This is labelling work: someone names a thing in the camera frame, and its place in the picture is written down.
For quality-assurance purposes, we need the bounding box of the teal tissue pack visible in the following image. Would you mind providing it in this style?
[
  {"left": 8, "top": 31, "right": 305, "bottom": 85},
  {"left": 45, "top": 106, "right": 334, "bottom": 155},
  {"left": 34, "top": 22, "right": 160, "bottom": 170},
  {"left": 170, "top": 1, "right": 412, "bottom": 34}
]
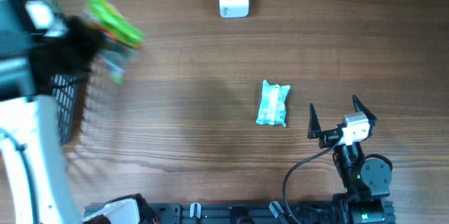
[{"left": 256, "top": 80, "right": 290, "bottom": 127}]

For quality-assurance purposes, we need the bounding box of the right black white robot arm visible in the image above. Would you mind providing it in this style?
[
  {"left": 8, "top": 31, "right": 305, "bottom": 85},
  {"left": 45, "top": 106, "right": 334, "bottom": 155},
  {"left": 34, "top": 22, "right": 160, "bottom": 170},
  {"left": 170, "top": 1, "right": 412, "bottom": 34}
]
[{"left": 307, "top": 96, "right": 396, "bottom": 224}]

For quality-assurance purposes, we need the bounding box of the grey plastic mesh basket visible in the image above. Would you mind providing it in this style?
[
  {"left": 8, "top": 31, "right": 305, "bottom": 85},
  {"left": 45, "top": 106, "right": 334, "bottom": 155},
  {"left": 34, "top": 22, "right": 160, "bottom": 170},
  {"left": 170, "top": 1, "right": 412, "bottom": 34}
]
[{"left": 0, "top": 0, "right": 80, "bottom": 146}]

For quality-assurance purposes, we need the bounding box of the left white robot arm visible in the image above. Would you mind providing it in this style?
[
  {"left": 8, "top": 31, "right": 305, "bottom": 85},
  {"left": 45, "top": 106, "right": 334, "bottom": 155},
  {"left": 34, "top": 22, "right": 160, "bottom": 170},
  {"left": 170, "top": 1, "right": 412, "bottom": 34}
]
[{"left": 1, "top": 0, "right": 159, "bottom": 223}]

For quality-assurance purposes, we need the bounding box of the green gummy candy bag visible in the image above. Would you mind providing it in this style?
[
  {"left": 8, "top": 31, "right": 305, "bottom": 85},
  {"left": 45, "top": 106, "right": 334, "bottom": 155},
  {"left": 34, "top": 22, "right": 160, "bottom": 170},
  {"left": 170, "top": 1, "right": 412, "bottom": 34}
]
[{"left": 84, "top": 0, "right": 145, "bottom": 84}]

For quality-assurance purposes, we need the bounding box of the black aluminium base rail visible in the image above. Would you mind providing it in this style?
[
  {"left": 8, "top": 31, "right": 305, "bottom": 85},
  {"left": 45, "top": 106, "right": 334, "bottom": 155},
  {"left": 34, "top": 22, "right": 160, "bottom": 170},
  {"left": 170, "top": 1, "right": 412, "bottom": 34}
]
[{"left": 149, "top": 201, "right": 396, "bottom": 224}]

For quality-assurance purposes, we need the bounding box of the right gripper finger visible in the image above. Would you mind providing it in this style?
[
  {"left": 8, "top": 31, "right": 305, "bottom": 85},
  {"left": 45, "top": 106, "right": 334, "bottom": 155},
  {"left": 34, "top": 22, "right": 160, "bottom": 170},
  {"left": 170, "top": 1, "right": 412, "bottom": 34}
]
[
  {"left": 307, "top": 103, "right": 322, "bottom": 139},
  {"left": 352, "top": 95, "right": 377, "bottom": 126}
]

